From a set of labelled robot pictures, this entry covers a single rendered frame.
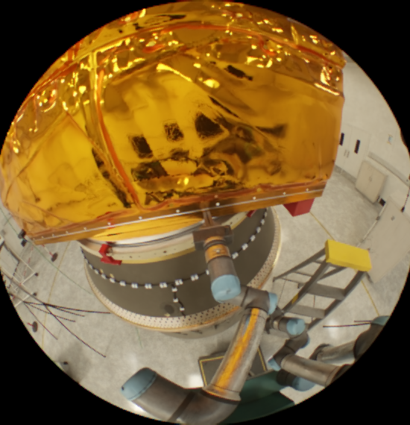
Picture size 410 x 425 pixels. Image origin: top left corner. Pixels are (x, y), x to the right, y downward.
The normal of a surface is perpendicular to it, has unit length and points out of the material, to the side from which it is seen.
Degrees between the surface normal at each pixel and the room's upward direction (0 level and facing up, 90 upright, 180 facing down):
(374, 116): 90
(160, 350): 0
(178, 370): 0
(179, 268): 62
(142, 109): 85
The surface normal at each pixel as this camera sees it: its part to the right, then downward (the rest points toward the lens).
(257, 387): -0.09, -0.76
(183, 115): 0.07, 0.63
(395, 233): -0.98, 0.18
